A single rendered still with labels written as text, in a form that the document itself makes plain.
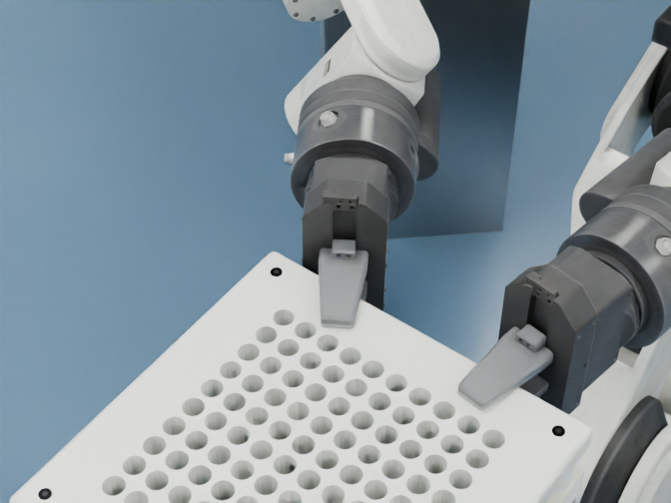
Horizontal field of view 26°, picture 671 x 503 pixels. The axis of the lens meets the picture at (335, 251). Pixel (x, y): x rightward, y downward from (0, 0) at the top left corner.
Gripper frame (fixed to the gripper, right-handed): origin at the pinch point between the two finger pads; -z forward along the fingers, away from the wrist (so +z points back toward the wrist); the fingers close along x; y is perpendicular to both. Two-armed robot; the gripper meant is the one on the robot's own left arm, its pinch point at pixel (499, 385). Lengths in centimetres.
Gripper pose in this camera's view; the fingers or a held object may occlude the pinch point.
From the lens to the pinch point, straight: 90.5
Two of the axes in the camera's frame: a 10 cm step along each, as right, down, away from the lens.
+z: 7.0, -5.1, 5.0
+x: -0.1, 6.9, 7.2
